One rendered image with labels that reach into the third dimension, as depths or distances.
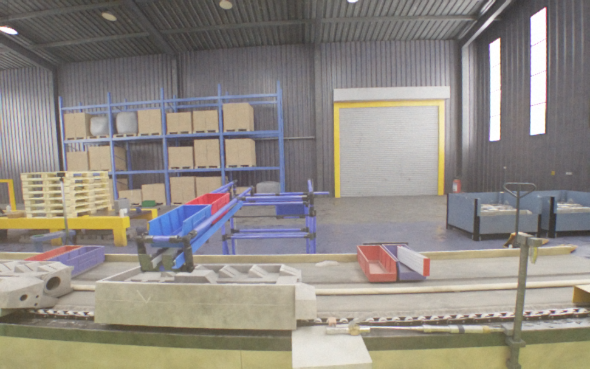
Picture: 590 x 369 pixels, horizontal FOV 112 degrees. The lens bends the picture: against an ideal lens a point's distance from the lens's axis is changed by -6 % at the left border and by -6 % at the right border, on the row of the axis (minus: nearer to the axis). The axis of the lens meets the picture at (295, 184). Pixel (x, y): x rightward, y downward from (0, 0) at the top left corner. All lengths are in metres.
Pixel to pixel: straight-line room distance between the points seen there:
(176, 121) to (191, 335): 10.77
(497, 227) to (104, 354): 5.87
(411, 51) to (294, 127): 6.97
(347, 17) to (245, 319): 11.89
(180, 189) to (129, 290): 10.15
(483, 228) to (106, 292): 5.63
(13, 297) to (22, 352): 0.30
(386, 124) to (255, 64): 7.28
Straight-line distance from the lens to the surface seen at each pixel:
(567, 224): 6.90
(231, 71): 12.91
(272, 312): 1.13
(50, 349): 1.82
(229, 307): 1.17
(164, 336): 1.37
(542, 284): 2.08
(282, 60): 12.58
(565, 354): 1.74
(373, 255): 1.94
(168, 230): 1.25
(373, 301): 1.49
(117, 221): 5.80
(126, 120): 13.10
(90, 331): 1.59
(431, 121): 13.13
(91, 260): 2.50
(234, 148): 10.35
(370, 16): 12.38
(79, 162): 14.73
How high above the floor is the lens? 1.52
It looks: 4 degrees down
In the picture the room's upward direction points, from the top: 2 degrees counter-clockwise
